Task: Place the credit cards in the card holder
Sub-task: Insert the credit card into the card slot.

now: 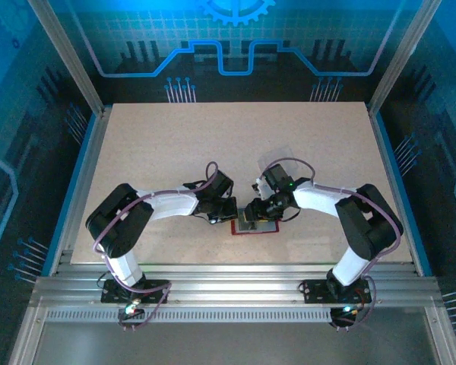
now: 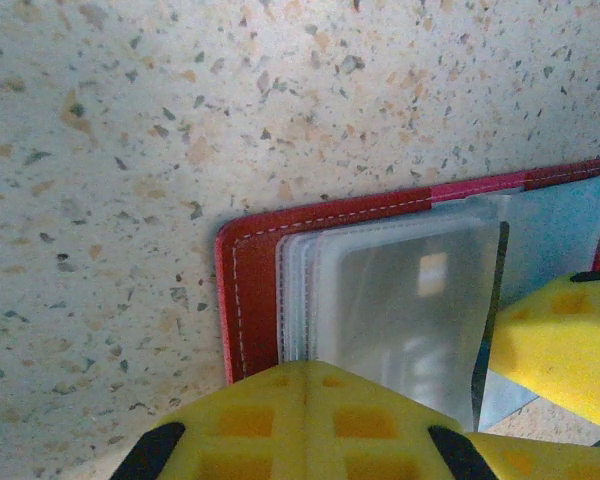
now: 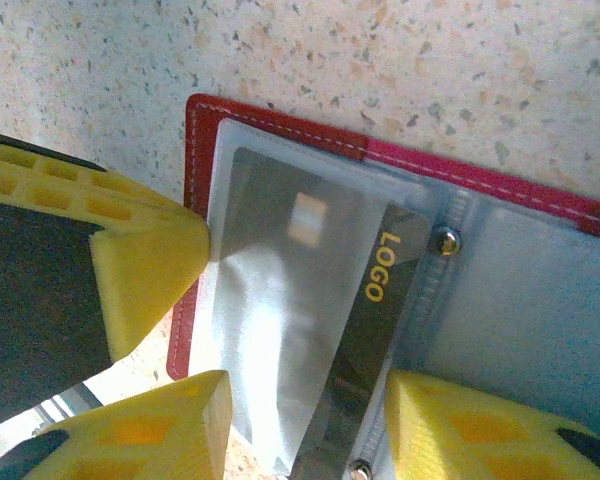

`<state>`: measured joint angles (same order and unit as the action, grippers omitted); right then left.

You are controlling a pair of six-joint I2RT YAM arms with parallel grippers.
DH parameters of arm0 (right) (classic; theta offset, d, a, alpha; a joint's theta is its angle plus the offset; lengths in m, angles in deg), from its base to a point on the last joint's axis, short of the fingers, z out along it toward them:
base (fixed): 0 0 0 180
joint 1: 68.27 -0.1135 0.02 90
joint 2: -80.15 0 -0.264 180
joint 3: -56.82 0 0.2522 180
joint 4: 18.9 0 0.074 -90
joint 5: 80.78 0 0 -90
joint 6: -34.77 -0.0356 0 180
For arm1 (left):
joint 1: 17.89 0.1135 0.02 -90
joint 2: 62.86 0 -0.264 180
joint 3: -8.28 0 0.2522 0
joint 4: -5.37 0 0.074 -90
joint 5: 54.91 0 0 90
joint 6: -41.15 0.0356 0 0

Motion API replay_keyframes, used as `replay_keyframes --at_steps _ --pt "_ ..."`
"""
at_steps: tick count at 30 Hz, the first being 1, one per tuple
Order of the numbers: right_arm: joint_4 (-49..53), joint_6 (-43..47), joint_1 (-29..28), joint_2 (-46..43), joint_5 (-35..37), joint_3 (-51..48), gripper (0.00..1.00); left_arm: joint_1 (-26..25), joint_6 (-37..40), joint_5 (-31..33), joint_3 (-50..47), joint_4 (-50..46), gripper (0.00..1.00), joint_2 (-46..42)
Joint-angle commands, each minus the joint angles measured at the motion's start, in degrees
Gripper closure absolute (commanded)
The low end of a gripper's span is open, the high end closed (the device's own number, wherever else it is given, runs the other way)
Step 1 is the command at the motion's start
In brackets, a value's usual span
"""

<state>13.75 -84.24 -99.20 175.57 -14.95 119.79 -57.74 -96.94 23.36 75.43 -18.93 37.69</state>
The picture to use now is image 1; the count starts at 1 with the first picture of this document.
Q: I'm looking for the red leather card holder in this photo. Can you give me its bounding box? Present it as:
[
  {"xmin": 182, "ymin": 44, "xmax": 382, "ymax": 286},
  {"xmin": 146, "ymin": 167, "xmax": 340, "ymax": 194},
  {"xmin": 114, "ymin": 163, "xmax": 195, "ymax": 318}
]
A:
[{"xmin": 230, "ymin": 207, "xmax": 282, "ymax": 237}]

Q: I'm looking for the transparent plastic card sleeve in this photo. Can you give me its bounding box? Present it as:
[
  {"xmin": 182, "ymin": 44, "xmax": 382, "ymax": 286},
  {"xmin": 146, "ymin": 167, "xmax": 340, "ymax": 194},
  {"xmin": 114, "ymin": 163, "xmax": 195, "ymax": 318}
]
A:
[{"xmin": 258, "ymin": 143, "xmax": 302, "ymax": 169}]

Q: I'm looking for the small LED circuit board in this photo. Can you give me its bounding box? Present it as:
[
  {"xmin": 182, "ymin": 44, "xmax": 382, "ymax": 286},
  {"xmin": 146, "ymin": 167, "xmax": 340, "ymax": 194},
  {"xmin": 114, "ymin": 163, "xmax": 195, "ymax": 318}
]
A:
[
  {"xmin": 330, "ymin": 303, "xmax": 360, "ymax": 324},
  {"xmin": 117, "ymin": 302, "xmax": 145, "ymax": 320}
]

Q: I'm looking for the grey metal lower sheet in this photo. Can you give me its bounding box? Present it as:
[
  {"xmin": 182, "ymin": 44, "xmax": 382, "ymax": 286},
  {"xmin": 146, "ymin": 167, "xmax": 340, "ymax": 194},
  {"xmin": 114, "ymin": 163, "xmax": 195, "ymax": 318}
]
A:
[{"xmin": 30, "ymin": 319, "xmax": 445, "ymax": 365}]

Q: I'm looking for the blue gear print back panel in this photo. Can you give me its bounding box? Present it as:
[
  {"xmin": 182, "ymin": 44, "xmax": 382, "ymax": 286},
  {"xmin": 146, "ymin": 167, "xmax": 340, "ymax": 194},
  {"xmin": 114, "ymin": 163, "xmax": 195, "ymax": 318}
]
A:
[{"xmin": 41, "ymin": 0, "xmax": 415, "ymax": 103}]

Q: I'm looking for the blue circuit print side panel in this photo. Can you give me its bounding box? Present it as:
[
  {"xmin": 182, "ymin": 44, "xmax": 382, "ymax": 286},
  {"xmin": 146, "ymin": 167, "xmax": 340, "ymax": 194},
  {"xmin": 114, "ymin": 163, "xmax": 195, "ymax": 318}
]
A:
[
  {"xmin": 0, "ymin": 0, "xmax": 97, "ymax": 365},
  {"xmin": 379, "ymin": 0, "xmax": 456, "ymax": 365}
]

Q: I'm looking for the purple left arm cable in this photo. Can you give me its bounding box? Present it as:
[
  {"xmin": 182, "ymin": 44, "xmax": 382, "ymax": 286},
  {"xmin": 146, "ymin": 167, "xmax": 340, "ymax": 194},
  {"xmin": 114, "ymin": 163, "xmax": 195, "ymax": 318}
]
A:
[{"xmin": 93, "ymin": 160, "xmax": 220, "ymax": 332}]

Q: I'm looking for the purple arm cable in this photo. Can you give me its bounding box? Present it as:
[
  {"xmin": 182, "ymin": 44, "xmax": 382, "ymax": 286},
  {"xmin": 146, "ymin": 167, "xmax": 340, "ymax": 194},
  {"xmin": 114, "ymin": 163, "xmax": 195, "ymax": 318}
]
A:
[
  {"xmin": 93, "ymin": 160, "xmax": 220, "ymax": 332},
  {"xmin": 257, "ymin": 157, "xmax": 402, "ymax": 328}
]

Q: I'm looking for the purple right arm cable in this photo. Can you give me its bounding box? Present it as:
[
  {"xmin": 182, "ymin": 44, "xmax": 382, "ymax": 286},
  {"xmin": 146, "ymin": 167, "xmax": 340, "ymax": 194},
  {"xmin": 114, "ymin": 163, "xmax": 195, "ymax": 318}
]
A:
[{"xmin": 257, "ymin": 157, "xmax": 402, "ymax": 328}]

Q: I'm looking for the aluminium frame cross beam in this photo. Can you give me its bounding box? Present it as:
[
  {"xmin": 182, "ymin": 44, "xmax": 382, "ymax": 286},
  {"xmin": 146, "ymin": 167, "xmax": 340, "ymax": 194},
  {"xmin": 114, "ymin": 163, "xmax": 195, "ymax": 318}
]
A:
[{"xmin": 30, "ymin": 262, "xmax": 444, "ymax": 309}]

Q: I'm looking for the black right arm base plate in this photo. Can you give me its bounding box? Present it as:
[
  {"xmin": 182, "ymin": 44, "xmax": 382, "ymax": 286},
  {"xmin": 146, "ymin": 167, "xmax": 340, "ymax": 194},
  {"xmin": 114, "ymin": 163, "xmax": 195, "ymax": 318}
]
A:
[{"xmin": 302, "ymin": 279, "xmax": 373, "ymax": 305}]

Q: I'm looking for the slotted grey cable duct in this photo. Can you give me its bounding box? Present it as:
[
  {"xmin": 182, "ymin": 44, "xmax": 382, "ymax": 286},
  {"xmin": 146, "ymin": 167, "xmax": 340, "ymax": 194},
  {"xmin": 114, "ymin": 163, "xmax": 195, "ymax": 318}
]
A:
[{"xmin": 45, "ymin": 309, "xmax": 335, "ymax": 322}]

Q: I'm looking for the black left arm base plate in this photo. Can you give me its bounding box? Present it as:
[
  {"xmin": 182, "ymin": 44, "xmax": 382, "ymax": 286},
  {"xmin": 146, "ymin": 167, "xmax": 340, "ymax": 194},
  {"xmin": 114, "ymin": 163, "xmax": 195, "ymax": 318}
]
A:
[{"xmin": 100, "ymin": 279, "xmax": 172, "ymax": 305}]

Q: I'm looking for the aluminium side rail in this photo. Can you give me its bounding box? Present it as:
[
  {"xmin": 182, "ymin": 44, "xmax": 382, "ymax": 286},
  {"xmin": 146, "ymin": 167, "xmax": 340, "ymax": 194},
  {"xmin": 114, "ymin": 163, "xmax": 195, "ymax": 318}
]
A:
[
  {"xmin": 48, "ymin": 108, "xmax": 113, "ymax": 275},
  {"xmin": 367, "ymin": 108, "xmax": 434, "ymax": 277}
]

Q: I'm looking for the aluminium frame post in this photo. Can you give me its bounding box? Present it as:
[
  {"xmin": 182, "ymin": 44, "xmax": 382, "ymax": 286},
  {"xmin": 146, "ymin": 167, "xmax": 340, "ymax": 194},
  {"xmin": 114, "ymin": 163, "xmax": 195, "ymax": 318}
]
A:
[
  {"xmin": 28, "ymin": 0, "xmax": 108, "ymax": 116},
  {"xmin": 366, "ymin": 0, "xmax": 444, "ymax": 117}
]

